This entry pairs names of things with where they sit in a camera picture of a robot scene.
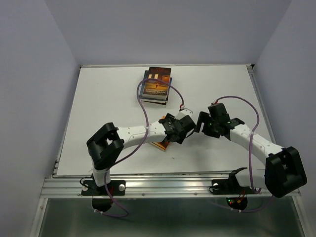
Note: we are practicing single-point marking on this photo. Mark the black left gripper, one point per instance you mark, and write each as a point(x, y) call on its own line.
point(171, 117)

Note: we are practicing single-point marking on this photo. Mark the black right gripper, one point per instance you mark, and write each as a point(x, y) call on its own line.
point(204, 117)

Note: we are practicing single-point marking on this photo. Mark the orange back cover book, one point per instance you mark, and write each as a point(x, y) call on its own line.
point(161, 145)

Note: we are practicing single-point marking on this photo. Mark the brown book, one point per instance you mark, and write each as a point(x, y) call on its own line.
point(156, 87)

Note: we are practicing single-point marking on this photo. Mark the Nineteen Eighty-Four blue book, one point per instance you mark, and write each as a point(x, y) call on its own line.
point(154, 101)

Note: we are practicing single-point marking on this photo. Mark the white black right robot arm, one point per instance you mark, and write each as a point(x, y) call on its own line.
point(283, 173)

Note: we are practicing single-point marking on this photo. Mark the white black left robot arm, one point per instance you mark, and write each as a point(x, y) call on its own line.
point(105, 146)

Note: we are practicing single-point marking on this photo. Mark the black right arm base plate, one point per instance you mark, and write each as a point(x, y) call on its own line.
point(228, 187)

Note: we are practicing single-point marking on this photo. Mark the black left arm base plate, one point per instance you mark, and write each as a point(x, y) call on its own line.
point(115, 187)

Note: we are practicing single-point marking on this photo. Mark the aluminium table frame rail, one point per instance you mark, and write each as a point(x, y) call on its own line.
point(112, 94)

